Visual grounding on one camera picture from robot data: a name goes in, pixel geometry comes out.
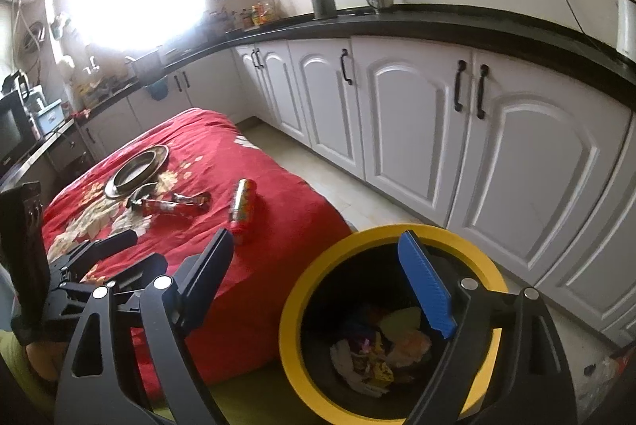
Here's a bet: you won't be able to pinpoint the clear plastic bag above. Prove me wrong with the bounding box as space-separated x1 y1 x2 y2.
579 346 636 406

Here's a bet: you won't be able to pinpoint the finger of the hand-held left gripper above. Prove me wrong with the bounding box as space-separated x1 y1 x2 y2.
54 229 139 275
107 254 169 297

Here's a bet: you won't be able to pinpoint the yellow-rimmed black bin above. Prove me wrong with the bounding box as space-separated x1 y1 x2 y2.
278 224 510 425

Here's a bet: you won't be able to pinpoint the black electric kettle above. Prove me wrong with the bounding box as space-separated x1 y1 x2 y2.
2 70 31 100

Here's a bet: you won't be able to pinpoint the red floral tablecloth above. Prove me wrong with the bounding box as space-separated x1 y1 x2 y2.
40 108 355 398

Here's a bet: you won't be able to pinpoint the white paper roll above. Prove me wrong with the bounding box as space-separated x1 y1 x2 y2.
616 0 636 56

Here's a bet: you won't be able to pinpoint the white kitchen cabinets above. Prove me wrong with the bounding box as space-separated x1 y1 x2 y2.
74 35 636 346

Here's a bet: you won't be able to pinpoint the round steel plate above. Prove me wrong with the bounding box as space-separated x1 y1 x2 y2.
104 145 171 198

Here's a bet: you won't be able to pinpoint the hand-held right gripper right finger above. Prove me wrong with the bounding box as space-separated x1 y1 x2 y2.
397 230 580 425

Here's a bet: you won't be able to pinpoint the red printed cylindrical can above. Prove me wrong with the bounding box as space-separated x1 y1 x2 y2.
229 178 258 242

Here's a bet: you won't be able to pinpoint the dark metal mug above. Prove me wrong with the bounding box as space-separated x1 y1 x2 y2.
310 0 339 19

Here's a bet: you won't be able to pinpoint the group of condiment bottles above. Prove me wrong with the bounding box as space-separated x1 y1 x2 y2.
241 0 279 29

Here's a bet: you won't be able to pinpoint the wall-mounted utensil holder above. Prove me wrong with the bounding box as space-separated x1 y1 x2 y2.
50 12 75 39

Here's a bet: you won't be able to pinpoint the person's left forearm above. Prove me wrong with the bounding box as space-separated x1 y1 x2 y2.
0 330 65 406

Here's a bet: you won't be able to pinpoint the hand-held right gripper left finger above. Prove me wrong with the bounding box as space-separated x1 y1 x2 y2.
54 227 235 425

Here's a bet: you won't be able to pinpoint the black microwave oven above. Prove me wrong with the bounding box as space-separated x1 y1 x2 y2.
0 95 38 165

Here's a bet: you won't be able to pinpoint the light blue storage box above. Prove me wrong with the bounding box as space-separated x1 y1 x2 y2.
36 99 68 135

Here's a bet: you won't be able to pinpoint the steel cooking pot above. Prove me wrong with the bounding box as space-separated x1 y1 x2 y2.
124 49 165 81

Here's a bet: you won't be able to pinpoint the red snack wrapper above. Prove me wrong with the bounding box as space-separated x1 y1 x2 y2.
128 197 180 217
171 191 212 213

